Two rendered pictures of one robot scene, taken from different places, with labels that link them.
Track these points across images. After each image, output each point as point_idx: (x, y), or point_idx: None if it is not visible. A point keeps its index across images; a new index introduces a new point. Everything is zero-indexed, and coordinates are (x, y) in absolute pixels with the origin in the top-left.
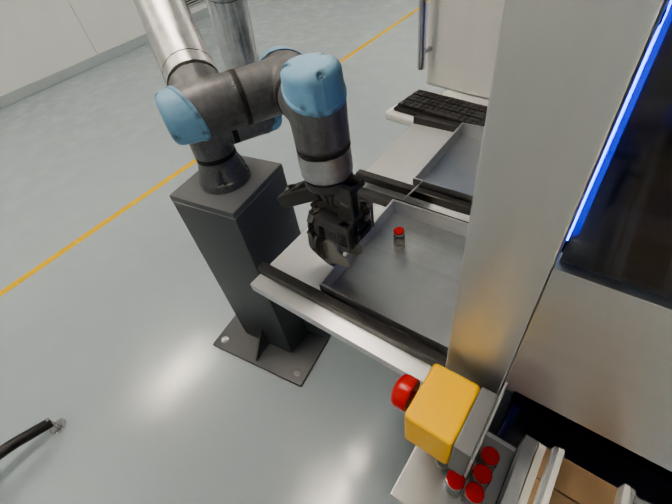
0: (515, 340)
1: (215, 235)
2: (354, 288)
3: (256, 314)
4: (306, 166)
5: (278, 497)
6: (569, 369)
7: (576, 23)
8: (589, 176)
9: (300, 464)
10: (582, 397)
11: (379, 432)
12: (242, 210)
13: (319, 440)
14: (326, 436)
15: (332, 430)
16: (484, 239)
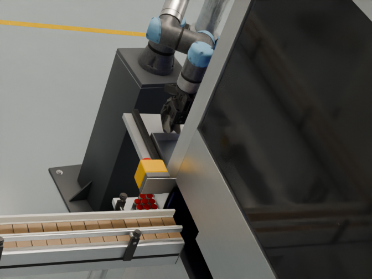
0: (184, 155)
1: (122, 90)
2: (164, 148)
3: (98, 166)
4: (180, 77)
5: (15, 278)
6: (189, 169)
7: (211, 75)
8: (206, 105)
9: (43, 275)
10: (187, 182)
11: None
12: (148, 87)
13: (66, 275)
14: (73, 277)
15: (79, 277)
16: (190, 114)
